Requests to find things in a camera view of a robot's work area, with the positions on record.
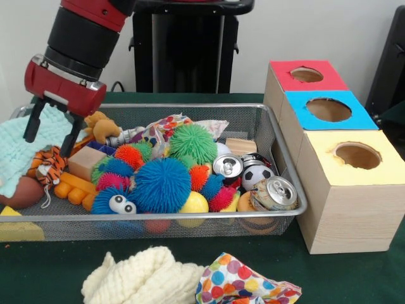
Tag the crushed silver drink can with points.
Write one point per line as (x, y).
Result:
(275, 193)

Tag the cream knitted cloth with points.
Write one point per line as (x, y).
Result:
(145, 278)

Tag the dark green table cloth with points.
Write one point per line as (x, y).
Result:
(354, 278)
(395, 114)

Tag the multicoloured spiky caterpillar toy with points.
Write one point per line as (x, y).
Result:
(120, 166)
(212, 183)

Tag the shallow clear mesh bin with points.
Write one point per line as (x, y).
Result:
(278, 126)

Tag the wooden box with three holes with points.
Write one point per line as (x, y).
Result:
(348, 215)

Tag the green spiky rubber ball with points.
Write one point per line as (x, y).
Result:
(193, 142)

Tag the black panel stand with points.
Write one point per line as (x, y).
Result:
(389, 63)

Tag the tan plush animal toy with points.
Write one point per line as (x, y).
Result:
(101, 126)

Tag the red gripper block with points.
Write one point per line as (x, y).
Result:
(63, 88)

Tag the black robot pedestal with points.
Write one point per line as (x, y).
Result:
(183, 50)

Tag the brown toy football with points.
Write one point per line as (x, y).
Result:
(19, 193)

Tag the orange striped tiger toy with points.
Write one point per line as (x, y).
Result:
(47, 166)

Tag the wooden cube block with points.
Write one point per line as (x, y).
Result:
(87, 161)

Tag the colourful patterned cloth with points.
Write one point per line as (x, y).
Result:
(234, 278)

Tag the blue spiky rubber ball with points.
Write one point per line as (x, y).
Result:
(161, 185)

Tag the mint green knitted cloth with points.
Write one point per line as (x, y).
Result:
(12, 152)

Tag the blue fuzzy googly-eyed toy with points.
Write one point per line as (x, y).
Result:
(120, 204)

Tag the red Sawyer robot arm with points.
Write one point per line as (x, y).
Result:
(85, 31)

